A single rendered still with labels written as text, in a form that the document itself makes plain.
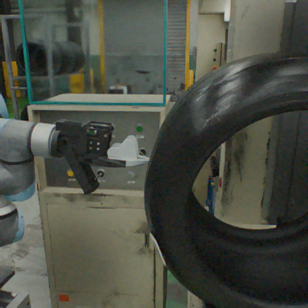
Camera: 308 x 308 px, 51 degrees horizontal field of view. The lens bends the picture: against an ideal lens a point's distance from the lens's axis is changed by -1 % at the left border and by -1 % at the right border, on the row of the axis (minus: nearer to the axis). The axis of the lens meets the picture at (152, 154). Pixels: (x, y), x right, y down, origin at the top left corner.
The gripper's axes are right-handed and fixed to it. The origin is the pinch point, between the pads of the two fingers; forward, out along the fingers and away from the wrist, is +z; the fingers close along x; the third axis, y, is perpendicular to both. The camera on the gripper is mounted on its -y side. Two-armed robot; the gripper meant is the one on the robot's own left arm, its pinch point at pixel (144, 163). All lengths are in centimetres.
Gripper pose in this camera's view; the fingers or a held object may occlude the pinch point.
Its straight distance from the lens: 72.0
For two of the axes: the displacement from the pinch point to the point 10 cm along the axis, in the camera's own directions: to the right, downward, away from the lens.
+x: 1.0, -2.9, 9.5
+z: 9.9, 1.4, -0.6
